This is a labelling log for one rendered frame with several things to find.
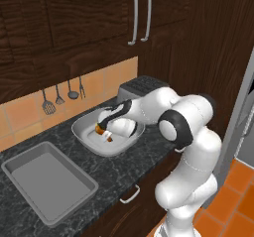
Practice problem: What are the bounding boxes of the silver drawer handle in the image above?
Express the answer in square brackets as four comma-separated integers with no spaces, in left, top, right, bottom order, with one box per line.
[119,183,142,205]

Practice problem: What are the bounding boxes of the silver cupboard handle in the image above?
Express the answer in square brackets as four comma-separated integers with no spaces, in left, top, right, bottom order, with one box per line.
[140,0,153,44]
[127,0,140,47]

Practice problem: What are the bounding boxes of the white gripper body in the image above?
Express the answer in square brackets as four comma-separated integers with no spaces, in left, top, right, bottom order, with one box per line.
[108,117,139,139]

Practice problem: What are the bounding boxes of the silver toaster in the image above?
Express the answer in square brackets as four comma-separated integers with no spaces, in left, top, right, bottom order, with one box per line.
[117,74,171,105]

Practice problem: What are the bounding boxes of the grey steel fridge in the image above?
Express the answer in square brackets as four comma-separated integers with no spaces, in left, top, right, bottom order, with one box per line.
[201,47,254,209]

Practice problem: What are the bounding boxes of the black tongs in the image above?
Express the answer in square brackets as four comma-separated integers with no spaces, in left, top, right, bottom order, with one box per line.
[77,75,86,100]

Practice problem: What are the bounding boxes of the black ladle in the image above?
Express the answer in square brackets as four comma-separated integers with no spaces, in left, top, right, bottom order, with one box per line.
[66,78,80,101]

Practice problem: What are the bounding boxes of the slotted black spatula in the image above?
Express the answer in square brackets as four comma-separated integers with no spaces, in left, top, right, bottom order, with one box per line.
[41,88,57,116]

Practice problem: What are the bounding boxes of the grey steel sink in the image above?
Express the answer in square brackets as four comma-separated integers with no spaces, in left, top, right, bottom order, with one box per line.
[1,140,100,229]

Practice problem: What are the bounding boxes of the dark wood cupboard door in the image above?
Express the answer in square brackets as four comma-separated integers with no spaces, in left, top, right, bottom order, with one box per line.
[137,0,193,86]
[0,0,55,105]
[44,0,140,80]

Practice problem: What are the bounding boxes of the dark wood drawer front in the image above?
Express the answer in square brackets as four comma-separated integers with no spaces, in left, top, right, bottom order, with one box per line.
[80,150,183,237]

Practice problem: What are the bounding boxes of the grey tupperware container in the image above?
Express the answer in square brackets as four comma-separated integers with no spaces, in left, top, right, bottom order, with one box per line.
[70,107,147,158]

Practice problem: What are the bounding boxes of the small black spatula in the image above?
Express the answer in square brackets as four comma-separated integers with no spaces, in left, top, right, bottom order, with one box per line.
[54,84,66,106]

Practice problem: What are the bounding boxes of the dark wood tall cabinet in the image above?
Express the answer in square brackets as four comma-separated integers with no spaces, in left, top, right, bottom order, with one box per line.
[185,0,254,140]

